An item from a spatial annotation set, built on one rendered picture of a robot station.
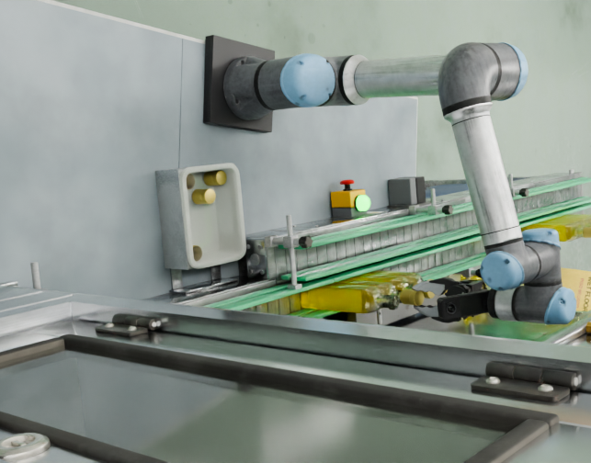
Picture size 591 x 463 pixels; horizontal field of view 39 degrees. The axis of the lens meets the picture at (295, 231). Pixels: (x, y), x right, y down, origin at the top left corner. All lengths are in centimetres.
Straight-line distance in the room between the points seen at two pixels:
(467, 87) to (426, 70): 22
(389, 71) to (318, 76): 16
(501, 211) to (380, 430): 114
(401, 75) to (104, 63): 63
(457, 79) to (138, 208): 73
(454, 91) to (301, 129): 69
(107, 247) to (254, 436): 131
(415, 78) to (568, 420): 139
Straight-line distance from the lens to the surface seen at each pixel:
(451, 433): 50
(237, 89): 196
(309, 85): 187
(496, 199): 161
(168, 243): 187
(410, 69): 185
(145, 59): 189
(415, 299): 189
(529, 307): 175
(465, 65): 164
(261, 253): 193
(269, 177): 212
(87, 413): 60
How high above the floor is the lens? 221
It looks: 42 degrees down
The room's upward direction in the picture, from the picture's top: 91 degrees clockwise
